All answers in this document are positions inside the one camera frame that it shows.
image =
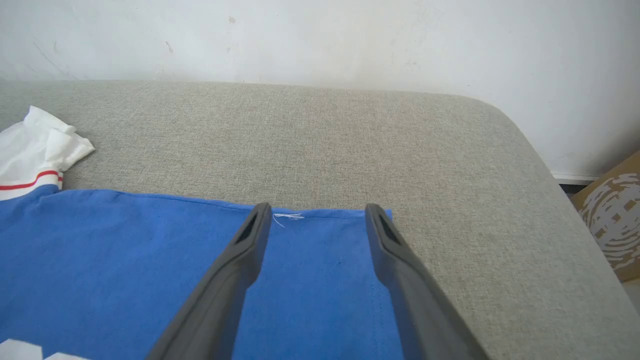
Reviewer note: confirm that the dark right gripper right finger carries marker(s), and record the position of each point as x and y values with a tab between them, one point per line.
420	300

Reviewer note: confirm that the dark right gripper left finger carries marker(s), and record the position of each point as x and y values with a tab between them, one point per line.
220	295

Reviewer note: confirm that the blue white basketball jersey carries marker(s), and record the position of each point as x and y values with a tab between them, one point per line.
125	275

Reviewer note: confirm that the grey fabric sofa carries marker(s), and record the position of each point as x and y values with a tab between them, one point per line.
350	150

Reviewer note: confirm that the brown printed cardboard box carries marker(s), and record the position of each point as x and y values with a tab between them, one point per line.
612	220

